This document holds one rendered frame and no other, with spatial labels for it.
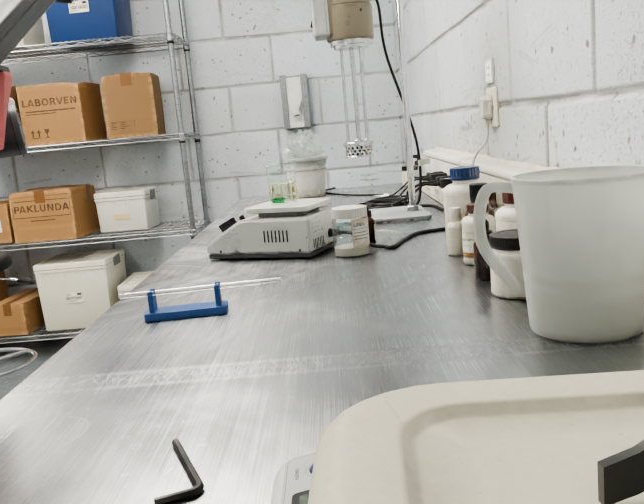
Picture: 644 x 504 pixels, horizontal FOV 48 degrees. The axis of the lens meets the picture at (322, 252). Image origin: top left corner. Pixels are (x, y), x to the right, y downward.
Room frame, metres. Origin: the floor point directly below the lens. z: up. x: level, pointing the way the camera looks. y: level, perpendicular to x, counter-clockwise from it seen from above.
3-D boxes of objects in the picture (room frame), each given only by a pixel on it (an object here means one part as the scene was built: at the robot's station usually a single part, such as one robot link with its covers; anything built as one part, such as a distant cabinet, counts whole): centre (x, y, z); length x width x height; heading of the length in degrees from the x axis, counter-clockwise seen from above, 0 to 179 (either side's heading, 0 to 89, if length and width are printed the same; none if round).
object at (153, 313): (0.86, 0.17, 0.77); 0.10 x 0.03 x 0.04; 94
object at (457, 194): (1.15, -0.24, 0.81); 0.07 x 0.07 x 0.13
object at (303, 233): (1.25, 0.07, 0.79); 0.22 x 0.13 x 0.08; 67
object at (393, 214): (1.61, -0.09, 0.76); 0.30 x 0.20 x 0.01; 89
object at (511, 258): (0.82, -0.23, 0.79); 0.07 x 0.07 x 0.07
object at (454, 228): (1.09, -0.21, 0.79); 0.03 x 0.03 x 0.07
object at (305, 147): (2.28, 0.03, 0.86); 0.14 x 0.14 x 0.21
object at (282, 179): (1.24, 0.06, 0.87); 0.06 x 0.05 x 0.08; 114
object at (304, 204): (1.24, 0.05, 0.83); 0.12 x 0.12 x 0.01; 67
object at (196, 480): (0.44, 0.10, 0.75); 0.09 x 0.03 x 0.01; 4
